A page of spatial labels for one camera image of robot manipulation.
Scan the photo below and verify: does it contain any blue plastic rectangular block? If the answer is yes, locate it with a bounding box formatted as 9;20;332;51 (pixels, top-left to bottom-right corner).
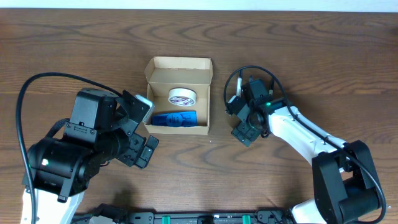
152;111;198;128

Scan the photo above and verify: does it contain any white masking tape roll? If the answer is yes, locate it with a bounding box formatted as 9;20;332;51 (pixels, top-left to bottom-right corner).
168;88;197;107

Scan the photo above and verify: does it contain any cardboard box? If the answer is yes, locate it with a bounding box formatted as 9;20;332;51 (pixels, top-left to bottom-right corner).
144;57;213;135

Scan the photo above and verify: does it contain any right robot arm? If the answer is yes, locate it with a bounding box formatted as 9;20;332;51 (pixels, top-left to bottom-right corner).
227;78;386;223

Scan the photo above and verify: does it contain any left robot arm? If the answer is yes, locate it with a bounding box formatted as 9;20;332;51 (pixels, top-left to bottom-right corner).
21;88;159;223

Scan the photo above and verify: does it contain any black and white marker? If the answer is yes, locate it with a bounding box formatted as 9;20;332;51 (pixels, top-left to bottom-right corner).
236;70;243;97

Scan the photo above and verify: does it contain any black capped white marker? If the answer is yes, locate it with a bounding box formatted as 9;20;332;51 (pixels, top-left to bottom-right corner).
269;78;275;96

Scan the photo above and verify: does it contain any right black cable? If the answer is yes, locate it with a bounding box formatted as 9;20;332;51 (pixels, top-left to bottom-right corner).
223;65;387;224

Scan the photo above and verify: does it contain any black cable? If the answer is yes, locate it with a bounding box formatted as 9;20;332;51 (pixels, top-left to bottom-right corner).
15;72;124;224
223;65;387;224

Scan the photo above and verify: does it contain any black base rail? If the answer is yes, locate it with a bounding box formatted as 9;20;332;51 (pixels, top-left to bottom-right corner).
71;203;295;224

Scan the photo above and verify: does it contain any left black cable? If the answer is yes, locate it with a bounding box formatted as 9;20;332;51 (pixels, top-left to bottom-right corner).
15;72;124;224

